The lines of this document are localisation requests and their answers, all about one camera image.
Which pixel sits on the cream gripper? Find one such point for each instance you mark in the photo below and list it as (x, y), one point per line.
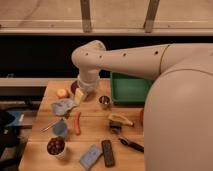
(79, 96)

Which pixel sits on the light blue towel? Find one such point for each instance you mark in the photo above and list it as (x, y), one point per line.
(62, 106)

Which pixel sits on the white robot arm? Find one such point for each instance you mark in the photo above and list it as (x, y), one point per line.
(178, 114)

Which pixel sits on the purple bowl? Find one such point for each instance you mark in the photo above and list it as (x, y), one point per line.
(74, 86)

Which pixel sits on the apple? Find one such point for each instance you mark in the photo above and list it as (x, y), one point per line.
(62, 93)

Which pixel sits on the orange carrot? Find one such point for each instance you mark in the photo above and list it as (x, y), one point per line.
(77, 123)

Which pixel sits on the small metal cup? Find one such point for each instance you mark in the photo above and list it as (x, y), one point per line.
(104, 102)

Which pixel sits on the blue cup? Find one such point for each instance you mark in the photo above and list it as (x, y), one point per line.
(60, 129)

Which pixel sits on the yellow banana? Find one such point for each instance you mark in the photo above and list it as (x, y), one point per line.
(120, 118)

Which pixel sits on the green plastic tray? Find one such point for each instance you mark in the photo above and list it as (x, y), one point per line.
(128, 90)

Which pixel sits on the small dark metal clip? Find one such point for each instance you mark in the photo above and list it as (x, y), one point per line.
(115, 127)

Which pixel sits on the white cup of chocolates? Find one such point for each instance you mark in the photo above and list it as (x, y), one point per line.
(56, 147)

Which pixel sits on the blue sponge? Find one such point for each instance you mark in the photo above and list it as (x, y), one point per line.
(89, 158)

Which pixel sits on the red orange bowl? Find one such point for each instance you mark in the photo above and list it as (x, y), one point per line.
(142, 116)

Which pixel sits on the black remote control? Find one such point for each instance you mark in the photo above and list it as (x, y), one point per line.
(108, 153)

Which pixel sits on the black chair with blue item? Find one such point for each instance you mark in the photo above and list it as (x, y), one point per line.
(9, 139)

